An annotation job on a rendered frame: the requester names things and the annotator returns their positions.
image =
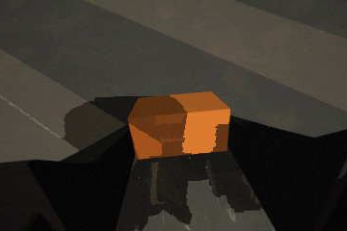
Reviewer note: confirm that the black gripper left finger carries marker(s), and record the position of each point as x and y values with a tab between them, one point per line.
82	192

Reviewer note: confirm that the orange block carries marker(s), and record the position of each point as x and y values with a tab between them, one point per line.
179	124

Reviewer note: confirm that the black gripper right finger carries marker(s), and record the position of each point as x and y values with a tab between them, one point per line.
297	179

